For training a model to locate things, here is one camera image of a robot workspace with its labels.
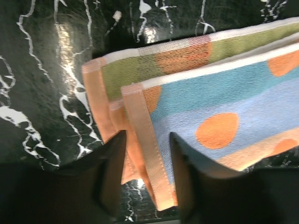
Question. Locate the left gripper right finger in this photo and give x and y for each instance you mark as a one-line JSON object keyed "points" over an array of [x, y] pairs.
{"points": [[210, 193]]}

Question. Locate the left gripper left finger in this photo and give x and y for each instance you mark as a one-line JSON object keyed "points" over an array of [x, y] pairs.
{"points": [[85, 191]]}

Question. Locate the orange polka dot towel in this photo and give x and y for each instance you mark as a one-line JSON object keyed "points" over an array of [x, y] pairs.
{"points": [[231, 95]]}

